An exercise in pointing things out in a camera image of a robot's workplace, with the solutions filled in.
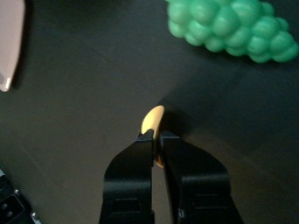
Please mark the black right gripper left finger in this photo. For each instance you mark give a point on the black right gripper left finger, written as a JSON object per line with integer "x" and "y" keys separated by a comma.
{"x": 129, "y": 175}

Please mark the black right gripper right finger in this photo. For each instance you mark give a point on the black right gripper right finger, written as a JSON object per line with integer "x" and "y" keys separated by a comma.
{"x": 198, "y": 178}

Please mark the yellow toy potato chip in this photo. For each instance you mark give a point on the yellow toy potato chip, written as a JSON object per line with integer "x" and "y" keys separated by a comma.
{"x": 153, "y": 121}

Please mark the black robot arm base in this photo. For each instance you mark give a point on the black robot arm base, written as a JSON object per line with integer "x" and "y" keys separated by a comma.
{"x": 14, "y": 205}

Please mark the green toy grape bunch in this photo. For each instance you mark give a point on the green toy grape bunch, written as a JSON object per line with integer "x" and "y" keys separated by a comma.
{"x": 234, "y": 27}

